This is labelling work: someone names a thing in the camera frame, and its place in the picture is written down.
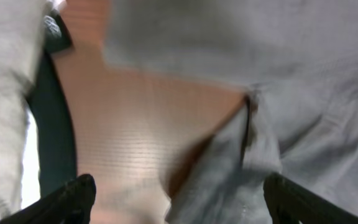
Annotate khaki shorts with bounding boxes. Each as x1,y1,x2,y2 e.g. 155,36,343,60
0,0,50,219

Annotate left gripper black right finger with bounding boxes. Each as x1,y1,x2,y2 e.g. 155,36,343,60
263,173,358,224

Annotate grey shorts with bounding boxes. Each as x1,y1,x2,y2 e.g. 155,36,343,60
104,0,358,223

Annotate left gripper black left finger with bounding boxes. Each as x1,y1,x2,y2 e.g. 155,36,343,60
0,174,96,224

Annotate white garment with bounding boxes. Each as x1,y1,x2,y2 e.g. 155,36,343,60
21,109,40,209

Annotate dark teal garment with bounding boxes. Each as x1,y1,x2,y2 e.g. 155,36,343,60
27,11,77,197

